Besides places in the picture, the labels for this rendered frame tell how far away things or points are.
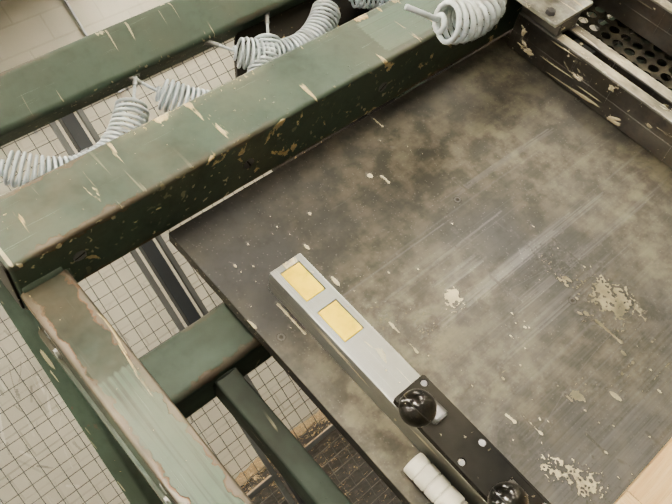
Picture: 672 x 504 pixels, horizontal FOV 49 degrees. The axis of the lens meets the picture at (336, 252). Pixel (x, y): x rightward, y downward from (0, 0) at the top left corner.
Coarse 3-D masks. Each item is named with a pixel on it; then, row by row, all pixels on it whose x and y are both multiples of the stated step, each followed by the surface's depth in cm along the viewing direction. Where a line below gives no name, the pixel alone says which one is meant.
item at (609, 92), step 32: (544, 0) 118; (576, 0) 119; (512, 32) 125; (544, 32) 120; (576, 32) 120; (544, 64) 124; (576, 64) 119; (608, 64) 119; (576, 96) 122; (608, 96) 117; (640, 96) 113; (640, 128) 116
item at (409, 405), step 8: (408, 392) 73; (416, 392) 73; (424, 392) 73; (400, 400) 73; (408, 400) 72; (416, 400) 72; (424, 400) 72; (432, 400) 72; (400, 408) 73; (408, 408) 72; (416, 408) 72; (424, 408) 72; (432, 408) 72; (440, 408) 82; (400, 416) 73; (408, 416) 72; (416, 416) 72; (424, 416) 72; (432, 416) 72; (440, 416) 82; (408, 424) 73; (416, 424) 72; (424, 424) 72
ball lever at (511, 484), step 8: (512, 480) 79; (496, 488) 69; (504, 488) 68; (512, 488) 68; (520, 488) 69; (488, 496) 69; (496, 496) 68; (504, 496) 68; (512, 496) 68; (520, 496) 68
